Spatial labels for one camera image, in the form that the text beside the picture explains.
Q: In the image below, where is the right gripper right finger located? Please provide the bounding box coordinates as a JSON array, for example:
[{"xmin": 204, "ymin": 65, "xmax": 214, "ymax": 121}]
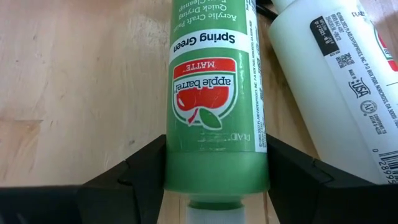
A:
[{"xmin": 266, "ymin": 133, "xmax": 398, "ymax": 224}]

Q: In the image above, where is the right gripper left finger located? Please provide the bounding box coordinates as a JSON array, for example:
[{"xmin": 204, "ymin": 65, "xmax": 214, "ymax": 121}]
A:
[{"xmin": 77, "ymin": 133, "xmax": 168, "ymax": 224}]

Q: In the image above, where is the green paint bottle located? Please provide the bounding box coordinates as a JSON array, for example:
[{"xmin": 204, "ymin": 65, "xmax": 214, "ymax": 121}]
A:
[{"xmin": 164, "ymin": 0, "xmax": 271, "ymax": 224}]

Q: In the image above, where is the white paint bottle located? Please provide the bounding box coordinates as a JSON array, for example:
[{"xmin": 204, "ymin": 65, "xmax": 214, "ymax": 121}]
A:
[{"xmin": 269, "ymin": 0, "xmax": 398, "ymax": 185}]

